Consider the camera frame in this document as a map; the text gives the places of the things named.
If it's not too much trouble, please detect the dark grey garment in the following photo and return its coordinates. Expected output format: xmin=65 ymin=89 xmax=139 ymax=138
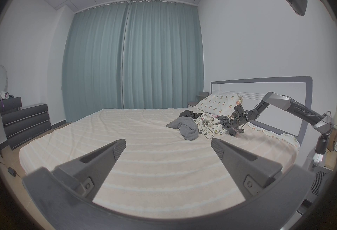
xmin=218 ymin=115 xmax=245 ymax=137

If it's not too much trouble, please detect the white printed pillow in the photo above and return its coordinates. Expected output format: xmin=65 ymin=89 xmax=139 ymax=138
xmin=196 ymin=93 xmax=244 ymax=115

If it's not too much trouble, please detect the black garment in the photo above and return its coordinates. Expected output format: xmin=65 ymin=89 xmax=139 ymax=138
xmin=180 ymin=110 xmax=203 ymax=119

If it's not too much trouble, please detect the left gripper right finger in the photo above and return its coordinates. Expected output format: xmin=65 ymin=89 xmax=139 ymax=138
xmin=211 ymin=138 xmax=283 ymax=196

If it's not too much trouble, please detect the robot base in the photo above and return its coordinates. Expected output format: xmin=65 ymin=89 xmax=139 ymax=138
xmin=296 ymin=145 xmax=337 ymax=217

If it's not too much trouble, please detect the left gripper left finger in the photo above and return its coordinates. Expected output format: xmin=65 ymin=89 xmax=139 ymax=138
xmin=54 ymin=139 xmax=127 ymax=199

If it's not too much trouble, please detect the blue-green curtain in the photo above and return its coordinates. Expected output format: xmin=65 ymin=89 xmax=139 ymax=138
xmin=61 ymin=0 xmax=204 ymax=123

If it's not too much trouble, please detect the grey bedside table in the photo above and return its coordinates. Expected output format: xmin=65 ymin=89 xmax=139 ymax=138
xmin=187 ymin=91 xmax=211 ymax=108

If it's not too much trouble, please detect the black chest of drawers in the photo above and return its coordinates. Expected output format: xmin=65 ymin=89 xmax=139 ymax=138
xmin=1 ymin=103 xmax=52 ymax=150

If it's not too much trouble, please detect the bed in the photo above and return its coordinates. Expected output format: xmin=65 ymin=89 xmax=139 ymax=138
xmin=19 ymin=76 xmax=313 ymax=220

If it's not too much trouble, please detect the white printed pyjama top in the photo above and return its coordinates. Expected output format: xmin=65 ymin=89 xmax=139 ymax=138
xmin=194 ymin=113 xmax=229 ymax=140

